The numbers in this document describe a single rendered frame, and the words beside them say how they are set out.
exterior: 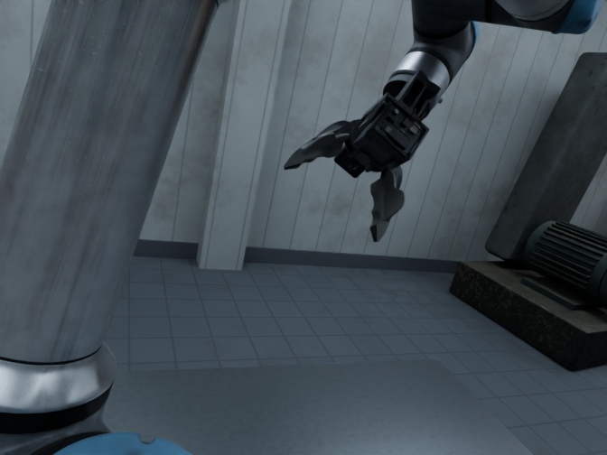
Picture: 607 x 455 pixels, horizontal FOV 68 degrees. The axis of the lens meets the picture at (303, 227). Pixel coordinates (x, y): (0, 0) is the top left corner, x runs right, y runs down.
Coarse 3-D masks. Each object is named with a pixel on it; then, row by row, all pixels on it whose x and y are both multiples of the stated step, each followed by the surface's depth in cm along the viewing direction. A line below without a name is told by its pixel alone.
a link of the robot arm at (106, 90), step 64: (64, 0) 23; (128, 0) 23; (192, 0) 25; (64, 64) 23; (128, 64) 24; (192, 64) 27; (64, 128) 24; (128, 128) 25; (0, 192) 25; (64, 192) 24; (128, 192) 26; (0, 256) 24; (64, 256) 25; (128, 256) 29; (0, 320) 25; (64, 320) 26; (0, 384) 25; (64, 384) 27; (0, 448) 25
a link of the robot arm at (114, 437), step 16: (96, 432) 28; (112, 432) 26; (128, 432) 26; (48, 448) 25; (64, 448) 24; (80, 448) 24; (96, 448) 25; (112, 448) 25; (128, 448) 25; (144, 448) 26; (160, 448) 26; (176, 448) 26
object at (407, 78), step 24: (384, 96) 54; (408, 96) 58; (432, 96) 57; (360, 120) 60; (384, 120) 54; (408, 120) 54; (360, 144) 57; (384, 144) 54; (408, 144) 54; (384, 168) 58
